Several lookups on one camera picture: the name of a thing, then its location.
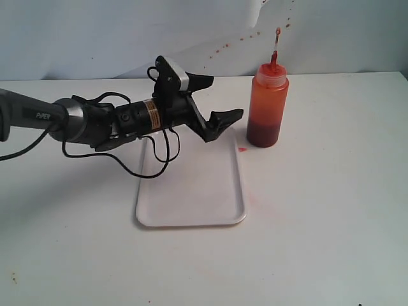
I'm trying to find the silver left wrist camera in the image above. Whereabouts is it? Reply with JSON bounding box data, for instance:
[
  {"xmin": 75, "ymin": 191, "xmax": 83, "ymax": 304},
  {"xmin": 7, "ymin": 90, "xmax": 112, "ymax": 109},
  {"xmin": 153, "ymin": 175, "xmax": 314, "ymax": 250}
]
[{"xmin": 164, "ymin": 57, "xmax": 189, "ymax": 91}]

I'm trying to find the red sauce squeeze bottle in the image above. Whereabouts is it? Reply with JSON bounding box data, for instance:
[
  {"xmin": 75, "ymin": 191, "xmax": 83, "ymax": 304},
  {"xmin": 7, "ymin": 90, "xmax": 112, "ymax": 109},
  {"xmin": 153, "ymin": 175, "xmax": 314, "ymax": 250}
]
[{"xmin": 246, "ymin": 27, "xmax": 289, "ymax": 148}]

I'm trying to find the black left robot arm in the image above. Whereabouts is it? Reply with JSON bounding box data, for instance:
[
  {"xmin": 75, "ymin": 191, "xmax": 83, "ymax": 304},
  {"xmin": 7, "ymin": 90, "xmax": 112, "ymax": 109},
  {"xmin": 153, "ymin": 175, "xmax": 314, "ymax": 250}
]
[{"xmin": 1, "ymin": 55, "xmax": 244, "ymax": 152}]

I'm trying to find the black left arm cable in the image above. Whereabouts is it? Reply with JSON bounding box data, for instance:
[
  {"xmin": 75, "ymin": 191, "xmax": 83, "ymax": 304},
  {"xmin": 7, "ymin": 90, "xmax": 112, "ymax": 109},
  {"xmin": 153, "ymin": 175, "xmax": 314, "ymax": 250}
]
[{"xmin": 0, "ymin": 66, "xmax": 181, "ymax": 179}]

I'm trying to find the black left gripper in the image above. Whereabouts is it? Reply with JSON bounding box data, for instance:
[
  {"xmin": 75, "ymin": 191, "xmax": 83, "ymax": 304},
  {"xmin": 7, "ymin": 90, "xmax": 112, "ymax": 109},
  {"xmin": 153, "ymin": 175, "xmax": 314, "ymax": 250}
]
[{"xmin": 115, "ymin": 55, "xmax": 244, "ymax": 142}]

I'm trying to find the white rectangular plastic tray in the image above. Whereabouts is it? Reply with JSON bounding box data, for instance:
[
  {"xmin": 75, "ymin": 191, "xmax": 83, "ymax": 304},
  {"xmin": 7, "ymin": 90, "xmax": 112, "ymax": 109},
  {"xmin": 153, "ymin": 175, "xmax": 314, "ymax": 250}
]
[{"xmin": 136, "ymin": 126, "xmax": 247, "ymax": 228}]

